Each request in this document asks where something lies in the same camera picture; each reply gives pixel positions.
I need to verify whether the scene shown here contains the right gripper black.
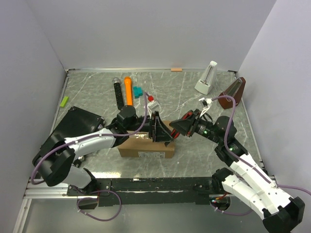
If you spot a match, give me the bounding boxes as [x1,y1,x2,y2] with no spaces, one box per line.
[169,109,223,144]

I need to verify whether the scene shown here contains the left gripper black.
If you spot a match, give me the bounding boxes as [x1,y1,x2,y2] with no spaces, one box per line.
[126,111,174,143]

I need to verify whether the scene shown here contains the red black utility knife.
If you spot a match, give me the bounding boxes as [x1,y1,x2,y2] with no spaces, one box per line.
[171,129,180,139]

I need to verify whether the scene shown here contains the brown cardboard express box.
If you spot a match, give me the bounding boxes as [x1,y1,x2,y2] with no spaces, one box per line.
[117,132,175,159]

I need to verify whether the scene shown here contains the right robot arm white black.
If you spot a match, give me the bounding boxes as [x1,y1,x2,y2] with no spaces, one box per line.
[170,110,305,233]

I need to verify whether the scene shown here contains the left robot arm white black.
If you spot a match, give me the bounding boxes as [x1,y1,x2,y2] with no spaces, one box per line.
[31,105,173,195]

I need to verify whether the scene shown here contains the teal plastic block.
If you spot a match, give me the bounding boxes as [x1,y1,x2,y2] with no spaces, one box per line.
[133,86,143,99]

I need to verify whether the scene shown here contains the white metronome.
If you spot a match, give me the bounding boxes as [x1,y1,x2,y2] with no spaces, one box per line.
[195,61,217,95]

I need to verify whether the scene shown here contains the orange tape piece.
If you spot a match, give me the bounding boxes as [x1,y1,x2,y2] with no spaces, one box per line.
[171,68,183,72]

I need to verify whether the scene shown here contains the brown wooden metronome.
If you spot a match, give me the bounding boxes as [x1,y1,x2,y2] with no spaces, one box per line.
[218,77,246,109]

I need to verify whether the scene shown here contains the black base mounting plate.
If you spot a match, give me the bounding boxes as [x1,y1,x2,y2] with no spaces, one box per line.
[67,177,240,207]

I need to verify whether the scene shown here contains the black microphone silver head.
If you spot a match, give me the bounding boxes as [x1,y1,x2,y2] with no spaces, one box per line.
[112,77,124,110]

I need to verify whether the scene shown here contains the black speaker case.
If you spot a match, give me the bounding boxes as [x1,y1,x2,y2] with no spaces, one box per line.
[40,106,106,156]

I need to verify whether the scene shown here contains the green plastic block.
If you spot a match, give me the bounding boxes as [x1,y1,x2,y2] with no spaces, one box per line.
[60,96,69,108]

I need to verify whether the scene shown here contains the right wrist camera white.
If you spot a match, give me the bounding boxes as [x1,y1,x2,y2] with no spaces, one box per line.
[199,98,212,117]

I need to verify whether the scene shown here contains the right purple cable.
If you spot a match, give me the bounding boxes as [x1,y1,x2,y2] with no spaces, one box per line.
[210,96,311,216]

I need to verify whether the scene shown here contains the aluminium rail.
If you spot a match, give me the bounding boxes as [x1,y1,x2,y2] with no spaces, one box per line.
[23,178,73,200]

